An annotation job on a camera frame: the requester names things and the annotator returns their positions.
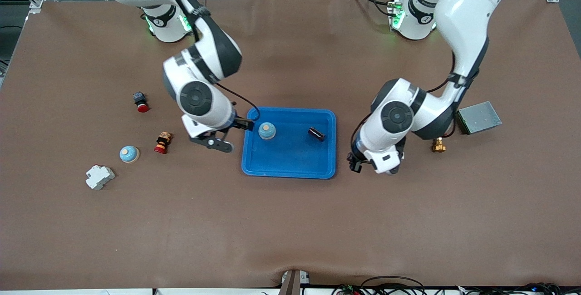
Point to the large black electrolytic capacitor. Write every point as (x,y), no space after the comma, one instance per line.
(316,134)

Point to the orange emergency stop button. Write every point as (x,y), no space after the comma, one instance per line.
(162,144)

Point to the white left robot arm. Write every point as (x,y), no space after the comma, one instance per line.
(472,9)

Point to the blue plastic tray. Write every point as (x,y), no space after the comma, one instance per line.
(290,159)

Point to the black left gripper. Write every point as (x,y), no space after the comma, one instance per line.
(354,160)

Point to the blue call bell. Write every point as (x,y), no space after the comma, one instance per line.
(129,155)
(267,132)

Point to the brown table mat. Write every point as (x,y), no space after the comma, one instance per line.
(290,231)

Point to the brown mount post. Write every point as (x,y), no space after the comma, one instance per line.
(292,286)

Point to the white circuit breaker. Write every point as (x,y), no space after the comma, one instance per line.
(99,177)

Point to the red push button switch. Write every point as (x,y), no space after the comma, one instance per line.
(141,104)

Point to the grey metal box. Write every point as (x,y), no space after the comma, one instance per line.
(479,118)

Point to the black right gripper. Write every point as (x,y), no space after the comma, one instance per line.
(243,124)

